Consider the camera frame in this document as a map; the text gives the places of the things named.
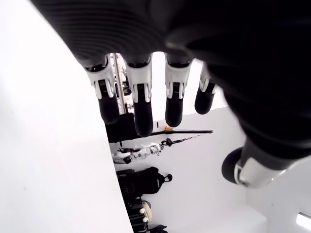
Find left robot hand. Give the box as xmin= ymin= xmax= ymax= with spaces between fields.
xmin=30 ymin=0 xmax=311 ymax=189

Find black cabinet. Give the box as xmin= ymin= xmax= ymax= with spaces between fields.
xmin=106 ymin=113 xmax=137 ymax=144

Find black backpack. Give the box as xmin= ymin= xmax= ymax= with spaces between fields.
xmin=116 ymin=166 xmax=173 ymax=195

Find beige rounded bag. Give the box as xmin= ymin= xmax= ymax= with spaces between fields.
xmin=140 ymin=200 xmax=153 ymax=223

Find black hard cases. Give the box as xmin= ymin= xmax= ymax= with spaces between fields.
xmin=124 ymin=194 xmax=146 ymax=233

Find ceiling light panel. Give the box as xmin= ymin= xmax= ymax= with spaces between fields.
xmin=296 ymin=212 xmax=311 ymax=229

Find black crumpled garment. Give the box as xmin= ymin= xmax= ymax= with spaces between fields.
xmin=145 ymin=224 xmax=168 ymax=233

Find hoist strap with hook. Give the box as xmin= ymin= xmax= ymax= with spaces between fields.
xmin=161 ymin=134 xmax=205 ymax=148

